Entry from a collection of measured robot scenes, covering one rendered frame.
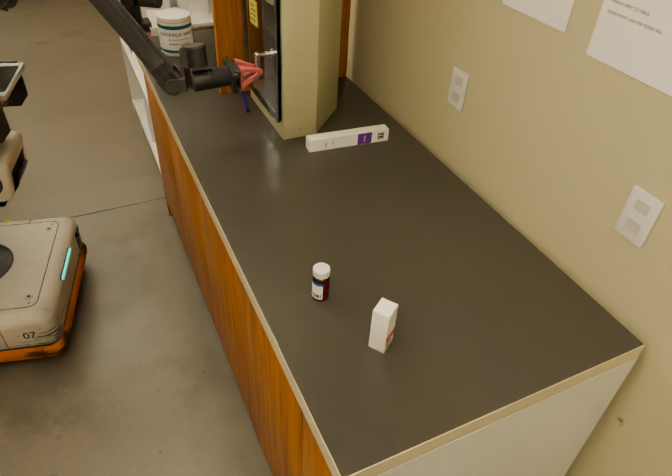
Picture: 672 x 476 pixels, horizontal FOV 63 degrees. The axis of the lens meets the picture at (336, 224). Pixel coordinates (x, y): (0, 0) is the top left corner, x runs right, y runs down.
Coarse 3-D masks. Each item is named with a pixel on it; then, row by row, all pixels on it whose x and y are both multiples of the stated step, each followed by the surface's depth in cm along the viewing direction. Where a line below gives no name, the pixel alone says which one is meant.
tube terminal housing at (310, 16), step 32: (288, 0) 146; (320, 0) 150; (288, 32) 151; (320, 32) 156; (288, 64) 157; (320, 64) 163; (256, 96) 187; (288, 96) 163; (320, 96) 170; (288, 128) 170
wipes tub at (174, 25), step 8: (168, 8) 217; (176, 8) 218; (160, 16) 210; (168, 16) 210; (176, 16) 211; (184, 16) 211; (160, 24) 211; (168, 24) 210; (176, 24) 210; (184, 24) 212; (160, 32) 213; (168, 32) 211; (176, 32) 212; (184, 32) 213; (192, 32) 219; (160, 40) 216; (168, 40) 214; (176, 40) 214; (184, 40) 215; (192, 40) 219; (168, 48) 216; (176, 48) 215; (176, 56) 218
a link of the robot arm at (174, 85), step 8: (184, 48) 148; (192, 48) 148; (200, 48) 148; (184, 56) 150; (192, 56) 149; (200, 56) 149; (184, 64) 151; (192, 64) 150; (200, 64) 150; (184, 72) 151; (168, 80) 150; (176, 80) 150; (184, 80) 151; (168, 88) 151; (176, 88) 151; (184, 88) 152
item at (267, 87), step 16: (256, 0) 160; (272, 0) 148; (272, 16) 151; (256, 32) 167; (272, 32) 154; (256, 48) 171; (272, 48) 157; (272, 64) 160; (272, 80) 164; (272, 96) 167; (272, 112) 171
